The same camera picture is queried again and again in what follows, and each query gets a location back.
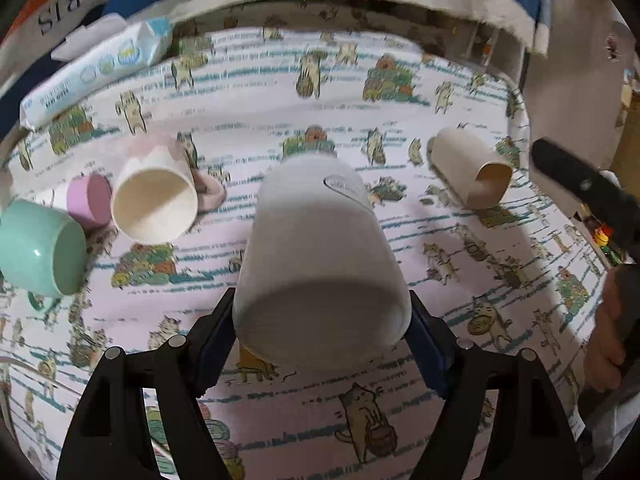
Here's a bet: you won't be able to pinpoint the pink and white ceramic mug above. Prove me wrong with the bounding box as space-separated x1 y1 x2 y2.
111 133 226 245

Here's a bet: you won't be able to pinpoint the white cup with lilac base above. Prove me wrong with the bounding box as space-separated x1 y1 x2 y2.
44 174 112 231

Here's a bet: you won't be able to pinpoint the mint green cup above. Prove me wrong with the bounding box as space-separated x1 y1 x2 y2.
1 200 87 298

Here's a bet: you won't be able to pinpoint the cat print tablecloth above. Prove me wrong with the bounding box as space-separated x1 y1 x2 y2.
1 28 604 479

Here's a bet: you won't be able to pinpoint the beige cup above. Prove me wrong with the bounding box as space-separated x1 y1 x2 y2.
431 128 513 210

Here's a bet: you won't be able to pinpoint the white cup with grey interior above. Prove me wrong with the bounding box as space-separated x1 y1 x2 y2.
232 153 411 370

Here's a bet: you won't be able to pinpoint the person's right hand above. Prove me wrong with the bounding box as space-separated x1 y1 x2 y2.
584 269 626 392

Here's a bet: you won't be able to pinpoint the baby wipes pack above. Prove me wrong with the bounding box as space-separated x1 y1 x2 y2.
20 13 172 130

